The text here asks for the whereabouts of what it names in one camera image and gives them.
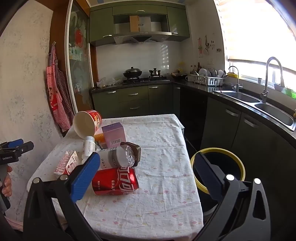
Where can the person's left hand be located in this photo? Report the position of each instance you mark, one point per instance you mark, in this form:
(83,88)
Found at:
(7,185)

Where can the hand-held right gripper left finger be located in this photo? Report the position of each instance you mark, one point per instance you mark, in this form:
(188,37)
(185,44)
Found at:
(85,176)

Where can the tall steel faucet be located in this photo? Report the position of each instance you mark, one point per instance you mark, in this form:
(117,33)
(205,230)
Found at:
(266,78)

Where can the red checked apron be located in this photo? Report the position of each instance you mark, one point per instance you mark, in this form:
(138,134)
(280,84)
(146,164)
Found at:
(54,97)

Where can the white dish rack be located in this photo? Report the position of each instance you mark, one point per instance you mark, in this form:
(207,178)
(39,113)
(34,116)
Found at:
(208,80)

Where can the green plastic item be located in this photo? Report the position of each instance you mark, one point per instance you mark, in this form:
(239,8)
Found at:
(290,92)

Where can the green upper cabinets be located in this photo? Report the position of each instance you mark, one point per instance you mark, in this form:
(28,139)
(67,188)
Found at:
(101,23)

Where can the crushed clear plastic bottle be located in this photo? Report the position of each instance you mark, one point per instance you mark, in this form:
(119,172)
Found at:
(111,157)

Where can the row of white plates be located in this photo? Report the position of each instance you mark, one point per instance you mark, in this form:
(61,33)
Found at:
(205,72)

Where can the kitchen window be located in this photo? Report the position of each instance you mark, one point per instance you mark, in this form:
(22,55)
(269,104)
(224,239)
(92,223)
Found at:
(254,34)

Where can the yellow sponge box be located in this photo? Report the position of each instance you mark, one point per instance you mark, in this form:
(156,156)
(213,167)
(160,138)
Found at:
(232,75)

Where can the small steel pot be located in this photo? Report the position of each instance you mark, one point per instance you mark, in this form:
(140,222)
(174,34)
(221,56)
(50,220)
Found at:
(155,72)

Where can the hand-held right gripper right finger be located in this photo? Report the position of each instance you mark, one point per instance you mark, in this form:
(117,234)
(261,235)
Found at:
(208,176)

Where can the wall hooks with utensils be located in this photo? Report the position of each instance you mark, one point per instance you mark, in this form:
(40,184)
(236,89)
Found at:
(205,47)

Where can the dark checked apron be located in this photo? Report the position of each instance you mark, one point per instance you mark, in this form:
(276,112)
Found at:
(66,92)

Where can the red paper bowl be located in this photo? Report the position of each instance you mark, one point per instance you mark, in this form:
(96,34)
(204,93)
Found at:
(83,125)

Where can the black pan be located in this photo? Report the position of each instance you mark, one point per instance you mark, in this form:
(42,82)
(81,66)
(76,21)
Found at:
(179,76)

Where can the dark brown plastic tray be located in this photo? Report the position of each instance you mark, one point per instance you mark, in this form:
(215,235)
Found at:
(136,153)

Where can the steel range hood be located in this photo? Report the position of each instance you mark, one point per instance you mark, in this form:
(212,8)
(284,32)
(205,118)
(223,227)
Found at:
(141,37)

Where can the group of sauce bottles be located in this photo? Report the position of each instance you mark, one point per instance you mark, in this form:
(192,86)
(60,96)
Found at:
(195,67)

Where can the brown cardboard piece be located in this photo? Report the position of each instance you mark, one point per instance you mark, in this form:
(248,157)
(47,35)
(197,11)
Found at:
(134,24)

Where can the small steel faucet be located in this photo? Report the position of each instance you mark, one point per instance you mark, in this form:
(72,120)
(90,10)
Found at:
(237,78)

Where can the white pill bottle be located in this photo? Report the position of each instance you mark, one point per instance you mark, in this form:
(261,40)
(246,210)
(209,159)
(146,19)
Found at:
(89,146)

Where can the orange packet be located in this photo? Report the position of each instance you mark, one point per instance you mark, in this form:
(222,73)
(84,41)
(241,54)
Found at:
(99,137)

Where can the yellow rimmed trash bin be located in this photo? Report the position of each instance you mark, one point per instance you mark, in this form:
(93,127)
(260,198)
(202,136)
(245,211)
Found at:
(231,154)

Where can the red soda can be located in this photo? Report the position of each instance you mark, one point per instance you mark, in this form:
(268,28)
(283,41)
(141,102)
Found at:
(115,182)

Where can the white floral tablecloth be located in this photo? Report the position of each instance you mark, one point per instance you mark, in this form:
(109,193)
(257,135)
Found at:
(161,162)

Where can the steel double sink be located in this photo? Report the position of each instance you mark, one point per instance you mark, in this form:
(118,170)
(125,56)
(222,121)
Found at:
(272,111)

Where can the white printed box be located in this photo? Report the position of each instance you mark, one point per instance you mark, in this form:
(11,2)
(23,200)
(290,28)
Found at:
(101,146)

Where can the small bowl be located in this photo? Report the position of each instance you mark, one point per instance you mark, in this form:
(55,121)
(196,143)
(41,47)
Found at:
(278,87)

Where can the green cabinets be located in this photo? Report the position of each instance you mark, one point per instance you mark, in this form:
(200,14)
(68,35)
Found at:
(134,97)
(101,23)

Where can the black kitchen countertop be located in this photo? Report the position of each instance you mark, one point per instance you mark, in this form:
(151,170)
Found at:
(196,87)

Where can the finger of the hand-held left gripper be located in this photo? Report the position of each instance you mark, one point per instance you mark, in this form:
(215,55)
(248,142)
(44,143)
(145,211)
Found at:
(26,147)
(14,142)

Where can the brown wooden door frame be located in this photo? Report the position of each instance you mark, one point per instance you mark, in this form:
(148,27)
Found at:
(59,27)

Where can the black wok with lid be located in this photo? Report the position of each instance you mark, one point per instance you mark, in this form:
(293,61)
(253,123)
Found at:
(132,73)

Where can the purple box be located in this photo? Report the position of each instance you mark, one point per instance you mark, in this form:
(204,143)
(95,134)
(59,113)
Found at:
(113,134)

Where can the black gas stove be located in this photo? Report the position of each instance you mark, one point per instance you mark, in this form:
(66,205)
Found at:
(145,80)

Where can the white mug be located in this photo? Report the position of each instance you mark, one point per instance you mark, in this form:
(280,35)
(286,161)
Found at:
(189,78)

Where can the red and white milk carton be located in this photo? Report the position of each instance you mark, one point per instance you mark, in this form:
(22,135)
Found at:
(64,162)

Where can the glass sliding door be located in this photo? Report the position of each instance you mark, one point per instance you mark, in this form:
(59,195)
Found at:
(78,69)

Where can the clear plastic bag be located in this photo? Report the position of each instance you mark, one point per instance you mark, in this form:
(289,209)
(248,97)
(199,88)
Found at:
(108,82)

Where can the green lower cabinets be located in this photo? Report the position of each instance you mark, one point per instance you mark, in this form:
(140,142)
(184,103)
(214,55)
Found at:
(134,97)

